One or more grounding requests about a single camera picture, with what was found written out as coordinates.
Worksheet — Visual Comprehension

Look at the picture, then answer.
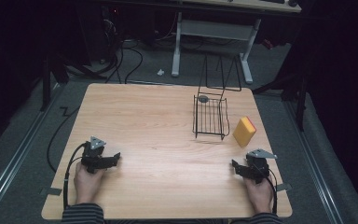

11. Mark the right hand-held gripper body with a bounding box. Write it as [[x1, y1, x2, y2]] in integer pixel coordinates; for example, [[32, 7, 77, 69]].
[[243, 148, 278, 184]]

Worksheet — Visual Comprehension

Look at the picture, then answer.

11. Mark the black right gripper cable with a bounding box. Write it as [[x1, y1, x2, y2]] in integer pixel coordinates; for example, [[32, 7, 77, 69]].
[[255, 162, 278, 215]]

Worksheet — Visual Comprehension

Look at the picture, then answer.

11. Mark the person's left hand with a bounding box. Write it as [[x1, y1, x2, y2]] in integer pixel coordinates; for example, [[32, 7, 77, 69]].
[[73, 161, 107, 205]]

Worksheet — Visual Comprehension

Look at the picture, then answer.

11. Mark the white frame desk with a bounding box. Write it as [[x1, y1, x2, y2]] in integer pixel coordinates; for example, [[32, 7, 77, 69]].
[[171, 0, 303, 86]]

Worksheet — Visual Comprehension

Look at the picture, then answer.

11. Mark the yellow sponge with red side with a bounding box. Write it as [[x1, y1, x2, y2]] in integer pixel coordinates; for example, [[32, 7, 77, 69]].
[[231, 116, 258, 148]]

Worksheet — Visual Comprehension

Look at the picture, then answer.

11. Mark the bundle of black cables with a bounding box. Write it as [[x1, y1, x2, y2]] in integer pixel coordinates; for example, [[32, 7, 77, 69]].
[[101, 8, 145, 85]]

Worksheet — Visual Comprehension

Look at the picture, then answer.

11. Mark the grey tape piece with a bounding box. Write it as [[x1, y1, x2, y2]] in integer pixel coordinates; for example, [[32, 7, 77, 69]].
[[44, 187, 63, 197], [275, 183, 293, 192]]

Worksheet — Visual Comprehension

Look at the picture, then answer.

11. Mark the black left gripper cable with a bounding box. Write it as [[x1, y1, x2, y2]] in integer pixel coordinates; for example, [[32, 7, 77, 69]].
[[62, 142, 89, 211]]

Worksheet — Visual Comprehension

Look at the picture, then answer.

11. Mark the person's right hand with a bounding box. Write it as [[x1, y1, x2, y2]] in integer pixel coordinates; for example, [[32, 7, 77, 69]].
[[242, 174, 275, 215]]

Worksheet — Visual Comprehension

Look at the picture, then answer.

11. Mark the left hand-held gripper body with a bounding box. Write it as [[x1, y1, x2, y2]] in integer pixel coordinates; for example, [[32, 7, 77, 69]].
[[80, 135, 114, 175]]

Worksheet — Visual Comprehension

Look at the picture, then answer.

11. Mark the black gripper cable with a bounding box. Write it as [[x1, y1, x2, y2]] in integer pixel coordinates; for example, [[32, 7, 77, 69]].
[[255, 162, 278, 215], [62, 142, 89, 211]]

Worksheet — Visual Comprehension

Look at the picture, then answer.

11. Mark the black wire rack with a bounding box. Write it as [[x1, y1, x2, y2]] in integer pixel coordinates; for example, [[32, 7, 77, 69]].
[[192, 53, 243, 142]]

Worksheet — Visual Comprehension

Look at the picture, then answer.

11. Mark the metal floor rail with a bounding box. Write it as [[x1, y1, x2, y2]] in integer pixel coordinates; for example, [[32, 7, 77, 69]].
[[0, 83, 63, 218], [283, 98, 346, 224]]

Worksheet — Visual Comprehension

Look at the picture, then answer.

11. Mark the black metal stand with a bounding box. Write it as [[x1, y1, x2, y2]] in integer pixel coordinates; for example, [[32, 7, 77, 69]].
[[251, 62, 311, 133], [39, 54, 106, 112]]

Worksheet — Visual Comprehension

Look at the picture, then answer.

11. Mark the black floor cable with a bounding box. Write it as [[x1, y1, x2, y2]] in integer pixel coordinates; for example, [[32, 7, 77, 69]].
[[46, 105, 82, 174]]

